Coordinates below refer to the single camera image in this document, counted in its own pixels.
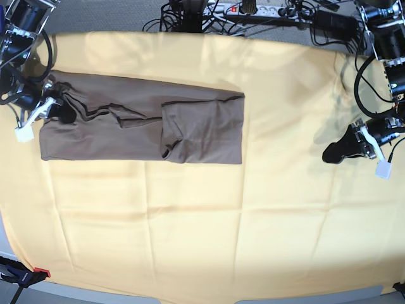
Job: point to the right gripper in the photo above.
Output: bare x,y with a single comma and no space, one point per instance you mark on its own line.
28,98

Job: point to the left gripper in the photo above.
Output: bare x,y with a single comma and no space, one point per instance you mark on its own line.
352,143

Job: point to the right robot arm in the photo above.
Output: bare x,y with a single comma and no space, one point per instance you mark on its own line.
22,23

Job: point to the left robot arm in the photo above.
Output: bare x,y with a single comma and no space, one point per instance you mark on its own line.
383,25

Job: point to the yellow table cloth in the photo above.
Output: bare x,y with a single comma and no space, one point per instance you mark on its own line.
282,224

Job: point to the brown T-shirt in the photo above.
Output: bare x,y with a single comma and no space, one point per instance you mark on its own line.
118,118

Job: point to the black red table clamp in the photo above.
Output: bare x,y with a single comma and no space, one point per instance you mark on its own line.
14,272

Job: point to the white power strip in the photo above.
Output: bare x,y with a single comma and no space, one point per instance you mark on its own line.
252,10

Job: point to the black corner clamp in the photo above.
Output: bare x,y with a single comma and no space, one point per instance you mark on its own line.
399,287

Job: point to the black power adapter box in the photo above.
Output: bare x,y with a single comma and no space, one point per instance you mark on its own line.
345,26

